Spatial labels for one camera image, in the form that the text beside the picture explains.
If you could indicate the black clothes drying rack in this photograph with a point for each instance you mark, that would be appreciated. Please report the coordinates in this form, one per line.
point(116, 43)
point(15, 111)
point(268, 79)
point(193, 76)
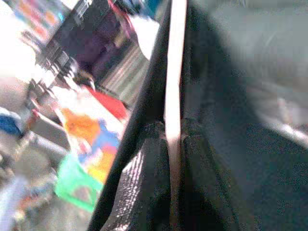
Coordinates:
point(72, 43)

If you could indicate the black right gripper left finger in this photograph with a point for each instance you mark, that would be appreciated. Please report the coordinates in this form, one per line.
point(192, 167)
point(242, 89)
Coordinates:
point(139, 187)

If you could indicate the grey-green leather sofa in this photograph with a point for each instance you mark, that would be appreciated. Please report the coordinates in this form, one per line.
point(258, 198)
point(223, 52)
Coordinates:
point(260, 36)

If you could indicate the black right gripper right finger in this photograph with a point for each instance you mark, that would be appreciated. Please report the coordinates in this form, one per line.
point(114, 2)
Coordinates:
point(202, 187)

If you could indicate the green plastic stool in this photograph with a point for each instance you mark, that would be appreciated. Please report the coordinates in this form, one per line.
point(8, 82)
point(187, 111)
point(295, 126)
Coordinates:
point(72, 187)

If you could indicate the pink printed garment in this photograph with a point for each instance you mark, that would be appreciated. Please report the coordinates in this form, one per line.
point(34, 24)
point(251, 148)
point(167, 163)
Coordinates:
point(91, 130)

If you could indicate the white garment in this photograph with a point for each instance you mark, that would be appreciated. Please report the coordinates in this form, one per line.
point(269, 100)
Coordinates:
point(144, 33)

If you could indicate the pink clothes hanger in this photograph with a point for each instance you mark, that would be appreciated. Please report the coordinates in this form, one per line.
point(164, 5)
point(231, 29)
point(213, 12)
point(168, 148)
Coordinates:
point(174, 72)

